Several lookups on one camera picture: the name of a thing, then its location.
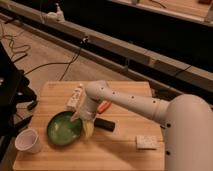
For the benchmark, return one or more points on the long metal rail beam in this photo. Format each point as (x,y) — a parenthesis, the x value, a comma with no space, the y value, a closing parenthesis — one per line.
(170,50)

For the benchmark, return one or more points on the white paper cup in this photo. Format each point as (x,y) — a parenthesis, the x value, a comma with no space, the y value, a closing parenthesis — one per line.
(28,141)

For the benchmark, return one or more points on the green ceramic bowl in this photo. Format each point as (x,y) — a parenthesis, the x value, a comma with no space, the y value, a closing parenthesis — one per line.
(61,130)

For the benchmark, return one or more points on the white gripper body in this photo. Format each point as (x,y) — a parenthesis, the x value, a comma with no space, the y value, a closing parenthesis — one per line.
(87,111)

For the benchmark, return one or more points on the white tube with cap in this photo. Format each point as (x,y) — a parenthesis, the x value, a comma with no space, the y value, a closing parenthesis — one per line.
(74,100)

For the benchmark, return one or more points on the beige speckled sponge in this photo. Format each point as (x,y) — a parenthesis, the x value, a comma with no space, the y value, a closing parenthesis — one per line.
(146,142)

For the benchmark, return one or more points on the black equipment stand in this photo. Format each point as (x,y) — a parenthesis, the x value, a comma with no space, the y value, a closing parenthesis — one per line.
(13,90)

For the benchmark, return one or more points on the white power strip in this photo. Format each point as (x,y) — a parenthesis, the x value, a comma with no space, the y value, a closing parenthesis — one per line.
(58,15)

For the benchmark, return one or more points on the orange carrot toy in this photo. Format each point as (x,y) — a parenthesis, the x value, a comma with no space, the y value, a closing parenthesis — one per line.
(103,107)

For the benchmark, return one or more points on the black rectangular block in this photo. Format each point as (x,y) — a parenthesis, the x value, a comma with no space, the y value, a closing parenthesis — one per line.
(104,124)

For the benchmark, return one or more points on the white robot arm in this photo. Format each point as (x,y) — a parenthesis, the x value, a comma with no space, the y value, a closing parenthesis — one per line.
(187,122)

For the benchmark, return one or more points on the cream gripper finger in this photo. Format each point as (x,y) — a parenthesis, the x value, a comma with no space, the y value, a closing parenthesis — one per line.
(88,128)
(74,117)

